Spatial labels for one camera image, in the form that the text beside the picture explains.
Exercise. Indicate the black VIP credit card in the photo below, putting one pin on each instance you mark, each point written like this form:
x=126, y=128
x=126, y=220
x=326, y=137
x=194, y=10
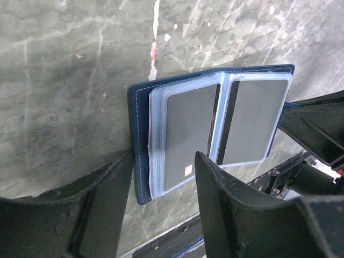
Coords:
x=189, y=124
x=252, y=113

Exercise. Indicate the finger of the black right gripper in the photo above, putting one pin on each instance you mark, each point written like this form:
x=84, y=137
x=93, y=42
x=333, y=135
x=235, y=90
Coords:
x=316, y=124

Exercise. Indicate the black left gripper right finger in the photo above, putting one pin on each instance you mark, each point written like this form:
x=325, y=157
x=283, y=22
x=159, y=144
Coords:
x=260, y=225

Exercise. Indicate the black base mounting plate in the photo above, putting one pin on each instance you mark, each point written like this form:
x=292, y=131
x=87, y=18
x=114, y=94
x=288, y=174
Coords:
x=168, y=227

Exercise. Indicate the blue leather card holder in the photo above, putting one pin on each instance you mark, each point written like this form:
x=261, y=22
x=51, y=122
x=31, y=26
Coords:
x=147, y=105

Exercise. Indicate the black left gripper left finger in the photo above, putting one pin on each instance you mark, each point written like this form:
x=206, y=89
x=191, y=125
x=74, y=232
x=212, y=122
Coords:
x=81, y=219

